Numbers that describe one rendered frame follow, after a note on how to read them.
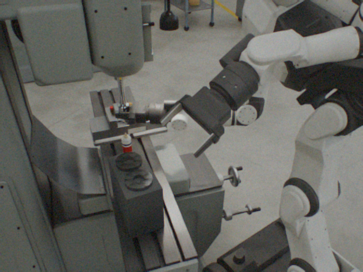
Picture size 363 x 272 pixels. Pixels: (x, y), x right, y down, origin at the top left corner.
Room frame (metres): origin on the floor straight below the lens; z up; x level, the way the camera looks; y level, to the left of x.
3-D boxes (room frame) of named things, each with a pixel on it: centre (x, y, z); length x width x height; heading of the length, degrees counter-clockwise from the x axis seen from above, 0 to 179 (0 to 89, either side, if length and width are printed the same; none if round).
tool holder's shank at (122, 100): (1.21, 0.23, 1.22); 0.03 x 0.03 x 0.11
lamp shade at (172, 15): (1.30, 0.04, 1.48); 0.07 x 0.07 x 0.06
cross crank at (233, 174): (1.36, -0.25, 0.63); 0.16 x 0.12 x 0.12; 107
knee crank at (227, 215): (1.24, -0.32, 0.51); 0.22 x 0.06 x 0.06; 107
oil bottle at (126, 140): (1.19, 0.23, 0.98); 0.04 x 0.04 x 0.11
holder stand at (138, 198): (0.86, 0.15, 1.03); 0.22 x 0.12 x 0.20; 24
